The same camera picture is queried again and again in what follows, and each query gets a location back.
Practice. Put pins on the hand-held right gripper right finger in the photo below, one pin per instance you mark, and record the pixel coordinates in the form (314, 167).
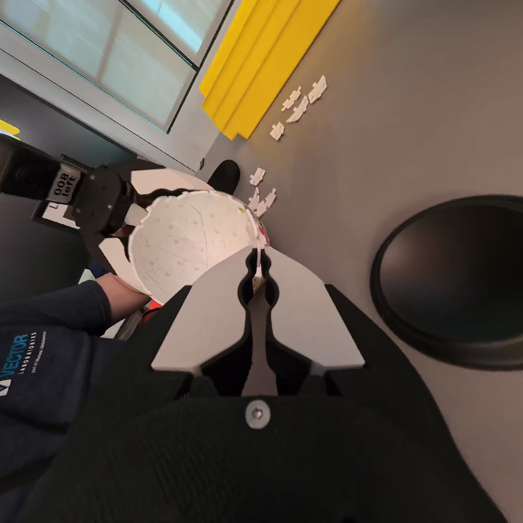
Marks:
(314, 327)

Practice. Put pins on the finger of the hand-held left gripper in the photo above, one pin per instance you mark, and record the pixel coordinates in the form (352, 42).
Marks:
(163, 177)
(116, 255)

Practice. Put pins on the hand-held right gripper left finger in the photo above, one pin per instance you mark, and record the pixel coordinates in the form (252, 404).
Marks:
(204, 327)

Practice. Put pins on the colourful puzzle ball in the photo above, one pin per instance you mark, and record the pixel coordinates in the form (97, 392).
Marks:
(192, 245)

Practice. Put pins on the person's left forearm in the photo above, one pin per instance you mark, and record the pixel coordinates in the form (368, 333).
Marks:
(49, 327)

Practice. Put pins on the black round ball stand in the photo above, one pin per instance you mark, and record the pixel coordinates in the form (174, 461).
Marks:
(449, 286)

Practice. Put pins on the pile of loose puzzle pieces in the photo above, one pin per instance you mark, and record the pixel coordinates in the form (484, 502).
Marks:
(316, 90)

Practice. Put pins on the person's left hand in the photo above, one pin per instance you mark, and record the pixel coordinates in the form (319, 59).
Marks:
(122, 292)

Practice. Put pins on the orange cloth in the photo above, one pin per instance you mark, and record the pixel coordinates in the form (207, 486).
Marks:
(152, 307)

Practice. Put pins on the black rounded object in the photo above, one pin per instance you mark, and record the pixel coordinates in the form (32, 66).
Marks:
(224, 176)

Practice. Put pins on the yellow panel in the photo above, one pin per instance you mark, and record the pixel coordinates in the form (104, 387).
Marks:
(261, 61)

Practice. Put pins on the glass partition window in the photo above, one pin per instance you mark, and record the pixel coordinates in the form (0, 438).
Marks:
(81, 41)

